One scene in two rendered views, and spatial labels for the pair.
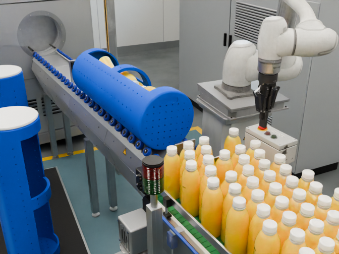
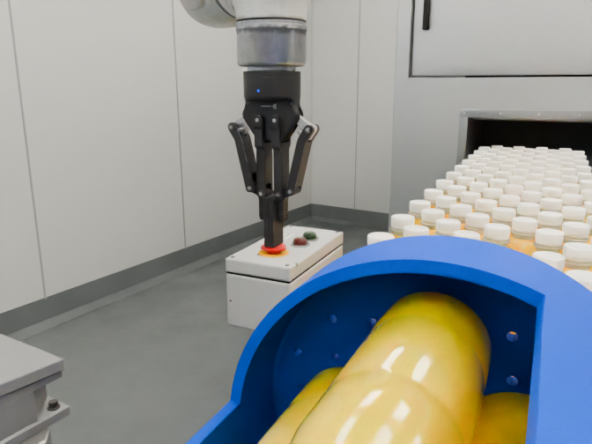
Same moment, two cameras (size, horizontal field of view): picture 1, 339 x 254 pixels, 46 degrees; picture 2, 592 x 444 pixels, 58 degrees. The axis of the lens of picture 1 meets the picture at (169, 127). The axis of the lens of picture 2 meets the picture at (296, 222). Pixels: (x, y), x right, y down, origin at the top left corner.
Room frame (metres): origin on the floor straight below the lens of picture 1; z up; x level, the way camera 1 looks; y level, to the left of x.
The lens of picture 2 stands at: (1.90, 0.23, 1.33)
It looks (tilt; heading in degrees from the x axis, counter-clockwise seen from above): 14 degrees down; 236
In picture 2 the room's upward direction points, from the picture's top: straight up
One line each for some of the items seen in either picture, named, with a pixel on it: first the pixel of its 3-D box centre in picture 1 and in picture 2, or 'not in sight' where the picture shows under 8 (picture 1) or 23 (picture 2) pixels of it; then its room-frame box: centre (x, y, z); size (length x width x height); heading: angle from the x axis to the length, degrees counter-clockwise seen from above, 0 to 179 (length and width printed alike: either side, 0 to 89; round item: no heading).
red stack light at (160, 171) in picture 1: (153, 169); not in sight; (0.99, 0.05, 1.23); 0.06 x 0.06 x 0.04
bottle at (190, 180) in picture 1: (190, 190); not in sight; (1.22, -0.08, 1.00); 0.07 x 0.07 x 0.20
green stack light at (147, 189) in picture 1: (153, 182); not in sight; (0.99, 0.05, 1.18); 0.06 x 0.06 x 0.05
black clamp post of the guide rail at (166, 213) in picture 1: (167, 206); not in sight; (1.20, 0.01, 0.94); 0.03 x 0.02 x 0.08; 31
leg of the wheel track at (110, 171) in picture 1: (110, 173); not in sight; (2.44, 0.42, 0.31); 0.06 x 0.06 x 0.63; 31
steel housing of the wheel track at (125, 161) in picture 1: (96, 113); not in sight; (2.40, 0.48, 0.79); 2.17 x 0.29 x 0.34; 31
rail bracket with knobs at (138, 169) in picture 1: (148, 180); not in sight; (1.36, 0.09, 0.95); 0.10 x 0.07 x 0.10; 121
